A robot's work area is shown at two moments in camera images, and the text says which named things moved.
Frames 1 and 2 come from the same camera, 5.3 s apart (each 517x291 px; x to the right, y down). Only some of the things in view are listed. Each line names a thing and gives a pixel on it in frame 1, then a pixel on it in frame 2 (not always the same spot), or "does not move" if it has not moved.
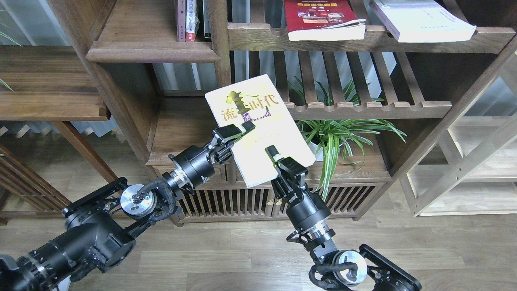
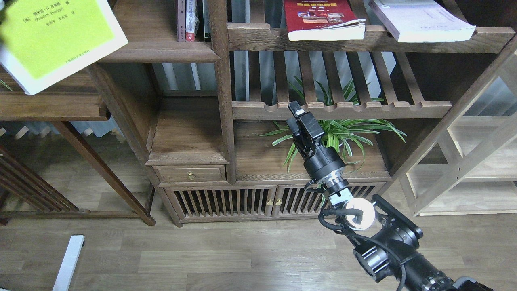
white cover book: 421,20 does not move
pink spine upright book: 181,20 does not move
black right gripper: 303,206 to 319,161
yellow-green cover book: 255,100 to 41,40
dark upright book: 207,20 does not move
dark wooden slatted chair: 18,177 does not move
